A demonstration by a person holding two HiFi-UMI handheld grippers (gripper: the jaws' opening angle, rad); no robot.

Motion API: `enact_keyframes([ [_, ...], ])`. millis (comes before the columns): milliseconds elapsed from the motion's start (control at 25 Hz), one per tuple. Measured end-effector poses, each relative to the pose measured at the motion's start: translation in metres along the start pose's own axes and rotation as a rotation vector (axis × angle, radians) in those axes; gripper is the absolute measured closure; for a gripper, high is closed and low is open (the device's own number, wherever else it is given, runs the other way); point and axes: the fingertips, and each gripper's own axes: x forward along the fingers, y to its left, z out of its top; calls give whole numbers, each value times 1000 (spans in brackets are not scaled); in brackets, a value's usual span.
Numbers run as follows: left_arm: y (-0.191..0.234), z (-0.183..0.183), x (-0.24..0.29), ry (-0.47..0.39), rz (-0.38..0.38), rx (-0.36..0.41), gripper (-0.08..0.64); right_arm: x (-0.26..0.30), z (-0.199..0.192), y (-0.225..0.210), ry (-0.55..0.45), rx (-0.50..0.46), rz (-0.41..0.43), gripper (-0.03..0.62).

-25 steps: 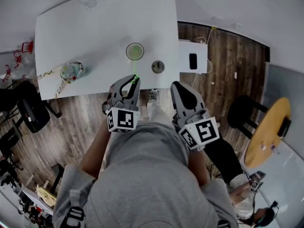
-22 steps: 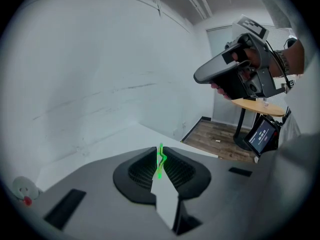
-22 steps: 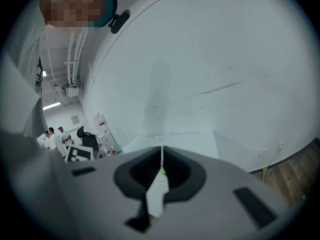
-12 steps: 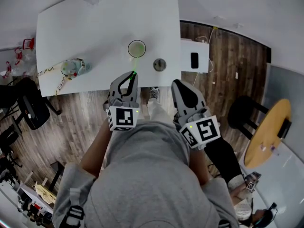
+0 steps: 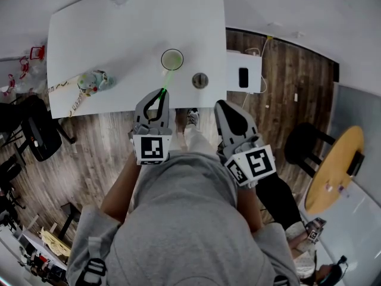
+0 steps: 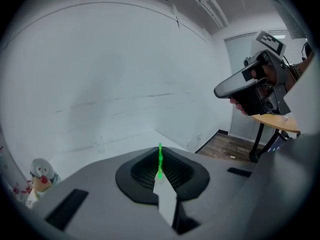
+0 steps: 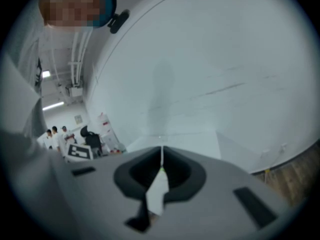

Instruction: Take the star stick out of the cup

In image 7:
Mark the black office chair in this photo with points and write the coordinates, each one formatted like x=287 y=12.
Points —
x=92 y=140

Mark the square ceiling light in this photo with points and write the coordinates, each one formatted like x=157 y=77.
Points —
x=46 y=74

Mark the person's grey shirt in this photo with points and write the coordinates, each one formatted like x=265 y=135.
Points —
x=22 y=89

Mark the white ceiling pipes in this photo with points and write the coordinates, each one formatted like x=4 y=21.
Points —
x=78 y=56

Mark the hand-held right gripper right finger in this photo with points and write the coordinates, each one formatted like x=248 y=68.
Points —
x=215 y=184

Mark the white box with red label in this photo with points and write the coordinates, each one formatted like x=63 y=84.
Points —
x=104 y=124

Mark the wall poster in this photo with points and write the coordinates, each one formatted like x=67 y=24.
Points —
x=78 y=119

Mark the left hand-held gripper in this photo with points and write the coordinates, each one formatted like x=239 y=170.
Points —
x=79 y=152

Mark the person's head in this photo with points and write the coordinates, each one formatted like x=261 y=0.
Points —
x=70 y=7

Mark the white ceiling air unit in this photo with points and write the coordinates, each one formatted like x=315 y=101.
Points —
x=76 y=94

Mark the black head camera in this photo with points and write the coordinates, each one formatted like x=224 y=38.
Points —
x=119 y=21

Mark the long ceiling light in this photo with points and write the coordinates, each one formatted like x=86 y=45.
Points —
x=53 y=106

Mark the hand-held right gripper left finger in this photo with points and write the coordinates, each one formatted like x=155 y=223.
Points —
x=105 y=181

